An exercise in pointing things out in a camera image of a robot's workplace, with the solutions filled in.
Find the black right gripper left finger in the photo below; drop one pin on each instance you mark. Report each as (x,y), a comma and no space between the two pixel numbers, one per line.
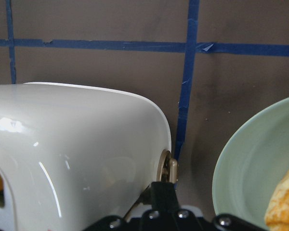
(161,215)

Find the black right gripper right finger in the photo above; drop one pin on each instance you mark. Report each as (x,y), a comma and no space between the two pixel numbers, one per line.
(228,222)

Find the white two-slot toaster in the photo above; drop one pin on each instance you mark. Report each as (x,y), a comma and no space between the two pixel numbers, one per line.
(71,154)

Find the golden triangular pastry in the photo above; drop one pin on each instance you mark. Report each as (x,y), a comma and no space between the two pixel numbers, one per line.
(277,213)

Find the light green plate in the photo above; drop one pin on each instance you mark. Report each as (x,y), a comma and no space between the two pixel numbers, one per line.
(252,163)

